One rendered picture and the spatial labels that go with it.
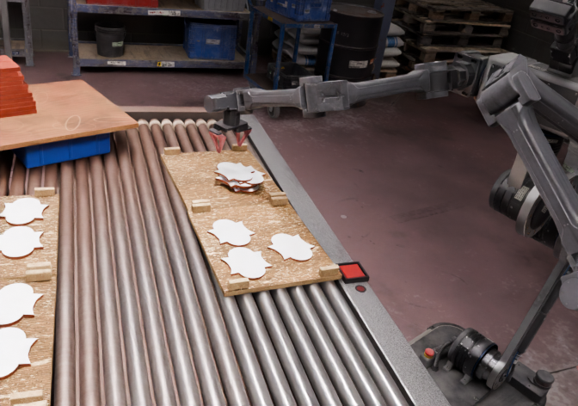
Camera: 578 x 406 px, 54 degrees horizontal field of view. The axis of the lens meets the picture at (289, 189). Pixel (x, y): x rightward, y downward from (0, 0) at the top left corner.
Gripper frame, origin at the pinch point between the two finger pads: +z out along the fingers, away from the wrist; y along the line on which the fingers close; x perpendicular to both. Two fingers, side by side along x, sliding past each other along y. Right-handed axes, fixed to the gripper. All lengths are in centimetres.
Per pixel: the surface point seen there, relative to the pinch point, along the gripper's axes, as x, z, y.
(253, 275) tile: 47, 12, 33
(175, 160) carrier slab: -20.7, 11.9, 6.5
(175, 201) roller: 0.2, 14.1, 22.7
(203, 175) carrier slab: -6.0, 12.1, 5.8
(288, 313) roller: 61, 15, 34
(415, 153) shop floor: -70, 106, -288
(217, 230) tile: 24.0, 11.6, 25.8
